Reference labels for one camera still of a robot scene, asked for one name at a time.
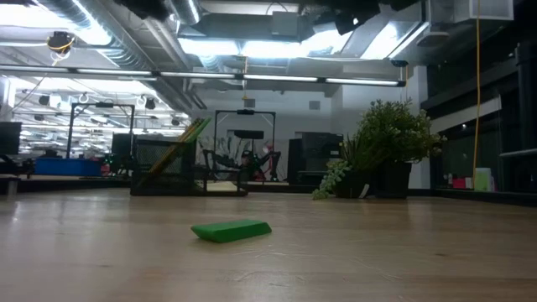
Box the green eraser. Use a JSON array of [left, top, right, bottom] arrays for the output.
[[190, 219, 273, 244]]

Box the black mesh desk organizer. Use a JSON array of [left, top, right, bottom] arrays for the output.
[[129, 137, 248, 197]]

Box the black cabinet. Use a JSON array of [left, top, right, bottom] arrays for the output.
[[288, 132, 344, 186]]

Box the long ceiling light bar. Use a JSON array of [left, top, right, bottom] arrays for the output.
[[0, 65, 407, 88]]

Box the succulent plant dark pot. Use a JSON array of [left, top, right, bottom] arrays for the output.
[[311, 136, 381, 200]]

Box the bushy white-flowered potted plant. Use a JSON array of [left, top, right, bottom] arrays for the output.
[[356, 99, 446, 199]]

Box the blue plastic bin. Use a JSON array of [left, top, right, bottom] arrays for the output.
[[33, 157, 103, 177]]

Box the green box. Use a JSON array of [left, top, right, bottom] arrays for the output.
[[473, 167, 493, 192]]

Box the black monitor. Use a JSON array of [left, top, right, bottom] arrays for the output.
[[0, 121, 22, 155]]

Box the black aluminium table frame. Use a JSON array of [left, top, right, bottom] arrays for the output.
[[0, 175, 537, 206]]

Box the yellow cable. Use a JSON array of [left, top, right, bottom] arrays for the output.
[[471, 0, 482, 182]]

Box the ceiling cable reel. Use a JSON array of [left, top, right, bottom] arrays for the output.
[[46, 31, 76, 55]]

